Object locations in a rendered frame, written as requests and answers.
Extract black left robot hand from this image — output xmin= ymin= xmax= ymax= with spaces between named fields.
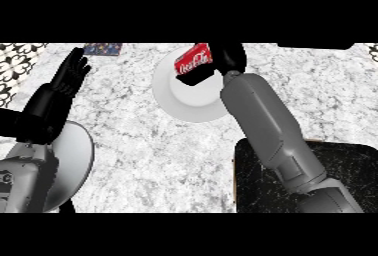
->
xmin=14 ymin=47 xmax=94 ymax=146

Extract black white patterned cloth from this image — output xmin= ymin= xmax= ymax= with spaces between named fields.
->
xmin=0 ymin=43 xmax=51 ymax=109

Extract white round plate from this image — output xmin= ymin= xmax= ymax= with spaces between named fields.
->
xmin=151 ymin=45 xmax=234 ymax=124

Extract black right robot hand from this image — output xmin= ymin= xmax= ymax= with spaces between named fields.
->
xmin=175 ymin=43 xmax=249 ymax=87

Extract black rounded appliance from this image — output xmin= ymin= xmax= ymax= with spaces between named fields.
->
xmin=277 ymin=43 xmax=357 ymax=51

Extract red soda can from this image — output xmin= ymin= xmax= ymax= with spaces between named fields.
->
xmin=173 ymin=43 xmax=215 ymax=76

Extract black speckled tray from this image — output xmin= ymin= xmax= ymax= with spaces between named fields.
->
xmin=233 ymin=137 xmax=378 ymax=214

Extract dark blue patterned box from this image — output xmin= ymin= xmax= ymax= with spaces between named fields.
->
xmin=82 ymin=43 xmax=125 ymax=57

